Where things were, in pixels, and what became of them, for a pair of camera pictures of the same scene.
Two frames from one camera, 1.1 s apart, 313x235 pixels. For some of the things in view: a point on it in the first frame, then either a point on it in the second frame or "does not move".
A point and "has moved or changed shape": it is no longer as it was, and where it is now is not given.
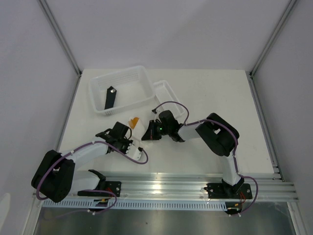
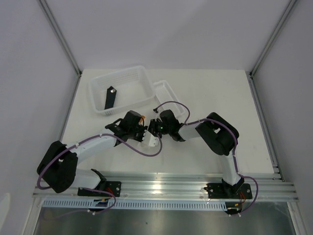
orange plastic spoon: x=133 y=122 has moved or changed shape
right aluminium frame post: x=273 y=38 does not move
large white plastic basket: x=133 y=86 does not move
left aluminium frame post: x=46 y=9 does not move
